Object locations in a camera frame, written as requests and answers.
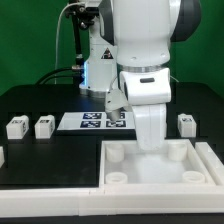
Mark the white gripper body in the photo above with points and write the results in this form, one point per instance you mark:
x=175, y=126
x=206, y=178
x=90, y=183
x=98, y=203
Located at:
x=115, y=99

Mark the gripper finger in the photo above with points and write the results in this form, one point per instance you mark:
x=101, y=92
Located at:
x=114, y=115

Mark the white square tabletop part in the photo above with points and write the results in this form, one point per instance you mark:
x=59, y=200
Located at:
x=124, y=164

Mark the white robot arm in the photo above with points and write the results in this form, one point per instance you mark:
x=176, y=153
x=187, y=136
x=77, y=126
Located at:
x=129, y=51

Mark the white sheet with tags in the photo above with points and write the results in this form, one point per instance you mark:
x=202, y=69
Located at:
x=95, y=121

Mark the white front fence bar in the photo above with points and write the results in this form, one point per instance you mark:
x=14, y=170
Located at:
x=107, y=201

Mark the white fence bar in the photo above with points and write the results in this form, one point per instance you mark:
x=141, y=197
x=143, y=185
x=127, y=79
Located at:
x=107, y=201
x=211, y=162

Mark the white right fence bar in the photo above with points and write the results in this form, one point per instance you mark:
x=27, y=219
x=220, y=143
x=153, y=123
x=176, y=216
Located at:
x=211, y=162

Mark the white block left edge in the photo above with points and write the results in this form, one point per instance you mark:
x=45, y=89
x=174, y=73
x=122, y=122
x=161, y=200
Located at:
x=2, y=159

